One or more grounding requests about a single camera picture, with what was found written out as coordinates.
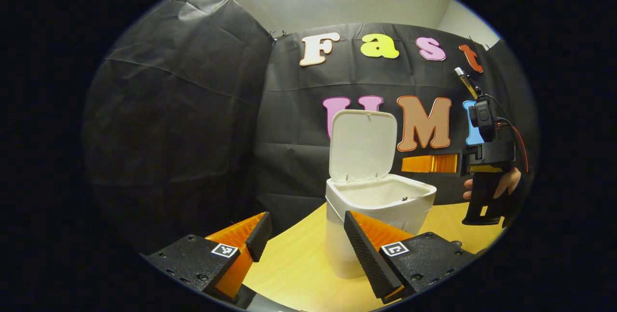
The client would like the black backdrop cloth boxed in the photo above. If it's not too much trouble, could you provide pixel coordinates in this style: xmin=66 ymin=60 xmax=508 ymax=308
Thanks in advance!
xmin=82 ymin=0 xmax=539 ymax=255

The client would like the red and black cable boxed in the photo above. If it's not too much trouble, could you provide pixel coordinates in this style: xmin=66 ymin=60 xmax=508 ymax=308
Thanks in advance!
xmin=484 ymin=93 xmax=529 ymax=174

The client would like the white desktop garbage bin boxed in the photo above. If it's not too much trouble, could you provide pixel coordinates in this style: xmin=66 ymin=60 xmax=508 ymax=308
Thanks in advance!
xmin=325 ymin=109 xmax=437 ymax=280

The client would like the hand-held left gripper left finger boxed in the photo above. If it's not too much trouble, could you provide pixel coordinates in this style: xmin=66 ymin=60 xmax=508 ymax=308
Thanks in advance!
xmin=145 ymin=212 xmax=273 ymax=303

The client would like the wooden desktop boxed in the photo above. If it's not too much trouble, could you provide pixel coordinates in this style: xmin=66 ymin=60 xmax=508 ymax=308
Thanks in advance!
xmin=241 ymin=201 xmax=507 ymax=312

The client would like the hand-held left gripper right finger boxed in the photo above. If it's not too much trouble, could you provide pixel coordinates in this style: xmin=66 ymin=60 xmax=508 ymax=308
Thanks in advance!
xmin=343 ymin=210 xmax=478 ymax=304

